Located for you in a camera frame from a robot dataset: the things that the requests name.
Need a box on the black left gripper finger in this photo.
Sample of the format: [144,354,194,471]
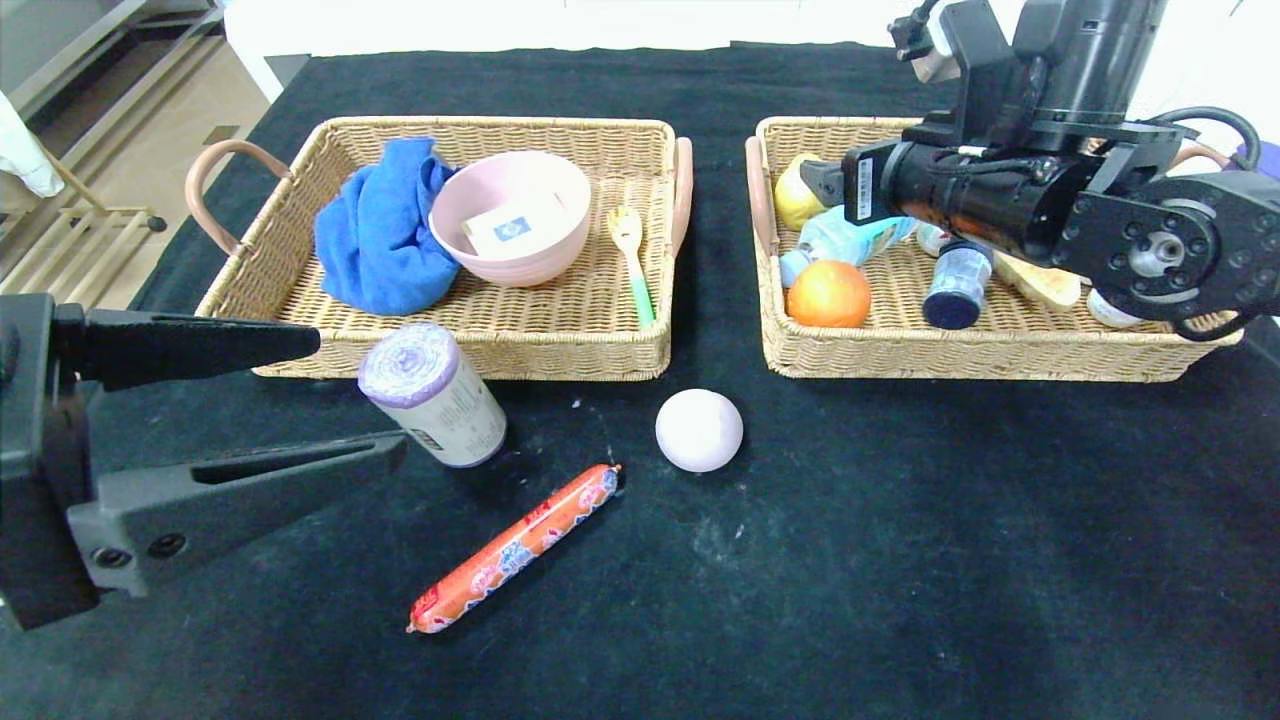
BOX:
[52,304,322,393]
[67,433,382,598]

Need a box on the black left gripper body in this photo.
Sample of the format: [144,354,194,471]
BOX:
[0,292,99,631]

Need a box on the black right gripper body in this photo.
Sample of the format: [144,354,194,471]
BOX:
[841,139,938,226]

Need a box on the yellow lemon toy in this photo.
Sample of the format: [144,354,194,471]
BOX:
[775,153,831,231]

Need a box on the croissant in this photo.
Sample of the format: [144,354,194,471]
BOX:
[990,250,1083,309]

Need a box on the purple garbage bag roll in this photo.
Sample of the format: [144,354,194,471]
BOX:
[358,323,508,469]

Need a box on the pale pink round bun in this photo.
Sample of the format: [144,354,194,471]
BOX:
[656,390,745,474]

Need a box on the orange sausage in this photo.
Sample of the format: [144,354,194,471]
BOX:
[407,464,624,635]

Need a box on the water bottle light blue label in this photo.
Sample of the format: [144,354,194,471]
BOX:
[778,205,916,290]

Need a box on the orange fruit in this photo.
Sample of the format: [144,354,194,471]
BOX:
[786,261,872,331]

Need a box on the small dark blue jar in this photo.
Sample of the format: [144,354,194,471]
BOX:
[922,240,994,330]

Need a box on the wooden rolling rack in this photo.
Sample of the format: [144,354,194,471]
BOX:
[0,160,171,311]

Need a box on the blue cloth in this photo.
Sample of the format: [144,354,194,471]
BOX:
[314,139,463,318]

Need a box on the white hanging cloth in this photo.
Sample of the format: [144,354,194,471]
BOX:
[0,88,71,199]

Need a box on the white bottle with blue cap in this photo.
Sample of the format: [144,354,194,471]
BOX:
[1088,140,1280,330]

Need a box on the white card box blue logo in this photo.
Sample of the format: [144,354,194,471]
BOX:
[463,191,578,262]

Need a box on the pink bowl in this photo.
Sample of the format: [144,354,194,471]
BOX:
[430,151,593,290]

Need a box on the white table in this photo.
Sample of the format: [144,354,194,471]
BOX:
[228,0,1001,106]

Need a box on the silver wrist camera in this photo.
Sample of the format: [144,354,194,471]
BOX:
[912,20,963,83]

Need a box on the smooth black camera cable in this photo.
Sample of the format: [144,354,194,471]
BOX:
[888,0,943,61]

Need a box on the wicker basket with pink handles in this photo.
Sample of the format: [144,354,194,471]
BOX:
[186,118,695,383]
[745,118,1244,383]

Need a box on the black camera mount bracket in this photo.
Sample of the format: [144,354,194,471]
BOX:
[905,0,1031,151]

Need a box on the yellow fork with green handle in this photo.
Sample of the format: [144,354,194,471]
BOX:
[607,207,658,332]

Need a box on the grey metal shelf frame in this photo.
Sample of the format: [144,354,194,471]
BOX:
[0,0,233,136]

